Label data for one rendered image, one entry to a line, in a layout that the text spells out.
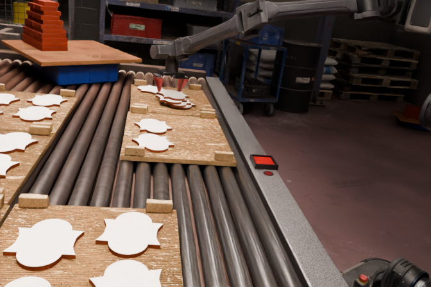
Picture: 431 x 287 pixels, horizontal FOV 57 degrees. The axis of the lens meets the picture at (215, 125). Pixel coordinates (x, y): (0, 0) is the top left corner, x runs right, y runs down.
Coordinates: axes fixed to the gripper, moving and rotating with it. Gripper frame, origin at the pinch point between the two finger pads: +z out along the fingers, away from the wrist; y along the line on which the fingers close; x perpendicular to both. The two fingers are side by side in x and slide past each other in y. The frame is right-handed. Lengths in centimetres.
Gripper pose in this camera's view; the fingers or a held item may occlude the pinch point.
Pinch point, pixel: (169, 91)
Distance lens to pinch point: 177.0
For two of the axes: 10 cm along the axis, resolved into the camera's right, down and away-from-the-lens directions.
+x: -5.1, -3.6, 7.8
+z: -1.5, 9.3, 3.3
